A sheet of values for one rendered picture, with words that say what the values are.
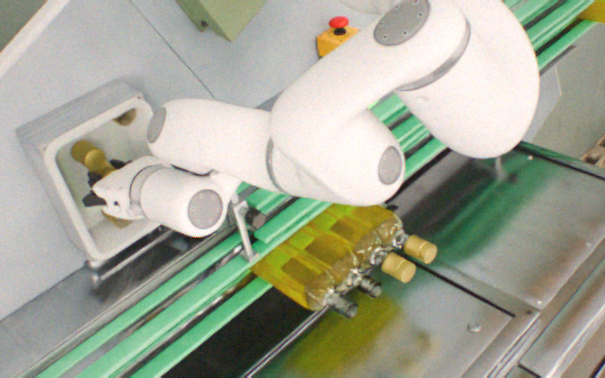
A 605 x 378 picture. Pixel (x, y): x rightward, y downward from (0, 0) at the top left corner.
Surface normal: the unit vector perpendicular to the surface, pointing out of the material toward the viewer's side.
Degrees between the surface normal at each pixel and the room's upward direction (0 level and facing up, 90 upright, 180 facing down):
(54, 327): 90
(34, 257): 0
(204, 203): 14
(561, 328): 90
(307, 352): 90
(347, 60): 103
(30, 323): 90
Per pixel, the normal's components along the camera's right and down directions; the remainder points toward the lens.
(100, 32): 0.69, 0.36
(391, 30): -0.62, -0.46
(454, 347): -0.15, -0.78
